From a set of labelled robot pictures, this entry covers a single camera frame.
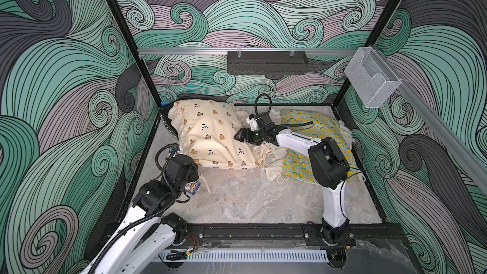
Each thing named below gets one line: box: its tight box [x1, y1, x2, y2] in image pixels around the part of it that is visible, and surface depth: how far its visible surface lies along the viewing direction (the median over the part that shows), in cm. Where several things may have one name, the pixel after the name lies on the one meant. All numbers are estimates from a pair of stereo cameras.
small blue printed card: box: [184, 181, 202, 196], surface depth 86 cm
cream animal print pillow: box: [168, 99, 258, 170], surface depth 90 cm
